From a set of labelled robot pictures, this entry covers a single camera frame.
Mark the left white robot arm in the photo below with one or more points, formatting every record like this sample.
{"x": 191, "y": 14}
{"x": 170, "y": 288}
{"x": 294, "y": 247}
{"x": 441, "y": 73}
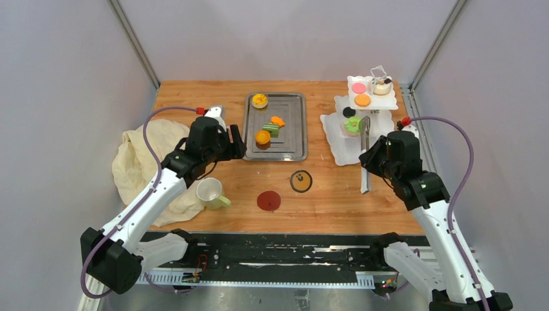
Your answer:
{"x": 114, "y": 257}

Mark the cream cloth bag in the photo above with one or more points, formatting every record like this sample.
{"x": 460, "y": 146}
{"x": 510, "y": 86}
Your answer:
{"x": 134, "y": 167}

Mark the metal serving tongs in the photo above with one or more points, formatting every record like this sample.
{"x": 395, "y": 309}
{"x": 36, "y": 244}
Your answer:
{"x": 364, "y": 128}

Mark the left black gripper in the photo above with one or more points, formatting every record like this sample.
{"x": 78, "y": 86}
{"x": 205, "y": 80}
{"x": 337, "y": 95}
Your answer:
{"x": 236, "y": 149}

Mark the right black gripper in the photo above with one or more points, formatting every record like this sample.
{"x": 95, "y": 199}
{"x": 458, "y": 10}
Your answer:
{"x": 369, "y": 157}

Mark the yellow flower tart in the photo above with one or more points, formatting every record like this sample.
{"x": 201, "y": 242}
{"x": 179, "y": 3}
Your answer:
{"x": 259, "y": 101}

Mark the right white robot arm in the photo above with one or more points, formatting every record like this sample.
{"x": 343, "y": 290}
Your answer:
{"x": 460, "y": 283}

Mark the orange macaron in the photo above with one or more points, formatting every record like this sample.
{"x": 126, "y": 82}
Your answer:
{"x": 262, "y": 137}

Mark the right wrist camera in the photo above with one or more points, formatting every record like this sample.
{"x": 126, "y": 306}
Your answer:
{"x": 408, "y": 127}

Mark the orange star cookie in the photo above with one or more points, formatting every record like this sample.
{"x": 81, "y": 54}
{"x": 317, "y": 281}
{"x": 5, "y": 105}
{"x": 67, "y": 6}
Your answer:
{"x": 278, "y": 121}

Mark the white three-tier dessert stand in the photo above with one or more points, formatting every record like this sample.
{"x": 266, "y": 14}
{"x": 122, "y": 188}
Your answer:
{"x": 345, "y": 149}

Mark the red apple coaster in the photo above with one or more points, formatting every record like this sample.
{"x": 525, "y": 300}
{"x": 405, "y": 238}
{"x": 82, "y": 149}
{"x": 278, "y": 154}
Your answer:
{"x": 269, "y": 200}

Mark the steel baking tray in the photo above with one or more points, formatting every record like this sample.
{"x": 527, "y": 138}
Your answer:
{"x": 290, "y": 142}

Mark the green handled white mug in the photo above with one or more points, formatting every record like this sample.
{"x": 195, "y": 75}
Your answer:
{"x": 210, "y": 192}

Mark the green frosted donut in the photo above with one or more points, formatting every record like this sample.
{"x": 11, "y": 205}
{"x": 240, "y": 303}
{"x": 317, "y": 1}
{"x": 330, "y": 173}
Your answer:
{"x": 352, "y": 126}

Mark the pink macaron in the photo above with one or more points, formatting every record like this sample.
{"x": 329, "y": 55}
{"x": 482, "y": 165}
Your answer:
{"x": 359, "y": 88}

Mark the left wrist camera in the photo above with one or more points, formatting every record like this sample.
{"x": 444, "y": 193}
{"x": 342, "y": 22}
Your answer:
{"x": 218, "y": 113}

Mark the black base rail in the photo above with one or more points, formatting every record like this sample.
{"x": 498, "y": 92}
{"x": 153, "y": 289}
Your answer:
{"x": 268, "y": 260}

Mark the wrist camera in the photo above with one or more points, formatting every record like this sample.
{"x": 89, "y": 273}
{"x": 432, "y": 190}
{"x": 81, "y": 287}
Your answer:
{"x": 218, "y": 113}
{"x": 408, "y": 127}

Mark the yellow face coaster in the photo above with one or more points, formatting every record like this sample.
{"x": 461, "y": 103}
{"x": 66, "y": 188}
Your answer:
{"x": 301, "y": 181}

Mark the white chocolate donut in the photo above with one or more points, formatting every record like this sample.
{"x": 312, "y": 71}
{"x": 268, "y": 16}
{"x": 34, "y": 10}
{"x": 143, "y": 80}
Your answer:
{"x": 382, "y": 87}

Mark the green layered cake roll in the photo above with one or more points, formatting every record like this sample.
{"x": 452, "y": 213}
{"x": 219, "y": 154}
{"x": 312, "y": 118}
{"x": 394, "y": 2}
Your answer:
{"x": 272, "y": 128}

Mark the orange biscuit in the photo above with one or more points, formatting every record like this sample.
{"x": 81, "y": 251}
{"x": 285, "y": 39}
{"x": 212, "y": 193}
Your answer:
{"x": 362, "y": 100}

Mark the black sandwich cookie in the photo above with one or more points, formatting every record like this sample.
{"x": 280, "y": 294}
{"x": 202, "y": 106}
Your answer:
{"x": 348, "y": 112}

